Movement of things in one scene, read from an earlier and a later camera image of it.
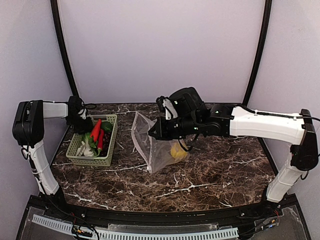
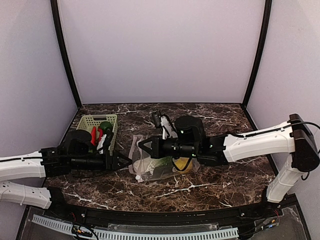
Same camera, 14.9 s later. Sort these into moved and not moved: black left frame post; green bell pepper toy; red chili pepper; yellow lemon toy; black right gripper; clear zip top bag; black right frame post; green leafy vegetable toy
Moved: red chili pepper; yellow lemon toy; clear zip top bag; black right gripper; green leafy vegetable toy
Not moved: black left frame post; black right frame post; green bell pepper toy
